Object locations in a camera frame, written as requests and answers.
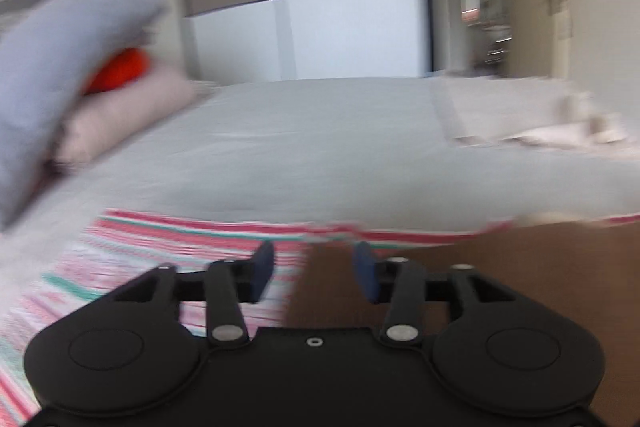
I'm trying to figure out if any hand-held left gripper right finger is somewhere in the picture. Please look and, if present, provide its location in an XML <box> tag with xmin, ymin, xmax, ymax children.
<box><xmin>352</xmin><ymin>241</ymin><xmax>517</xmax><ymax>348</ymax></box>

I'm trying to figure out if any pink pillow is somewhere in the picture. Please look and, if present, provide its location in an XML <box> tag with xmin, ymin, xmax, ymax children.
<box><xmin>54</xmin><ymin>67</ymin><xmax>202</xmax><ymax>168</ymax></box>

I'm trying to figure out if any blue-grey folded blanket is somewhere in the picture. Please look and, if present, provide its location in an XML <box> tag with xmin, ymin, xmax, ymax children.
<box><xmin>0</xmin><ymin>0</ymin><xmax>169</xmax><ymax>231</ymax></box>

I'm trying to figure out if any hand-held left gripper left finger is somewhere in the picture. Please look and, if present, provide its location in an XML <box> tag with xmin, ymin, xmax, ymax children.
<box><xmin>114</xmin><ymin>239</ymin><xmax>276</xmax><ymax>348</ymax></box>

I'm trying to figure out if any brown coat with fleece collar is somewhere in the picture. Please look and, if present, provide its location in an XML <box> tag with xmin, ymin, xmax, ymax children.
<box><xmin>284</xmin><ymin>221</ymin><xmax>640</xmax><ymax>427</ymax></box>

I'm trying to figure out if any white folded sheet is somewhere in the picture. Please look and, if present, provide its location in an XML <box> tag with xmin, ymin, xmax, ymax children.
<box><xmin>430</xmin><ymin>76</ymin><xmax>632</xmax><ymax>148</ymax></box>

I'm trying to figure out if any patterned striped blanket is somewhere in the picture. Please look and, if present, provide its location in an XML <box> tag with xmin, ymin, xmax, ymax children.
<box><xmin>0</xmin><ymin>207</ymin><xmax>640</xmax><ymax>427</ymax></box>

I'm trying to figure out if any orange-red plush toy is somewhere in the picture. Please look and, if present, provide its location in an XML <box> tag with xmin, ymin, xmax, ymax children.
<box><xmin>81</xmin><ymin>48</ymin><xmax>151</xmax><ymax>96</ymax></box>

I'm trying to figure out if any grey quilted headboard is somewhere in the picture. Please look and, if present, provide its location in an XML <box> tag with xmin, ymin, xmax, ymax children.
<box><xmin>0</xmin><ymin>0</ymin><xmax>58</xmax><ymax>38</ymax></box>

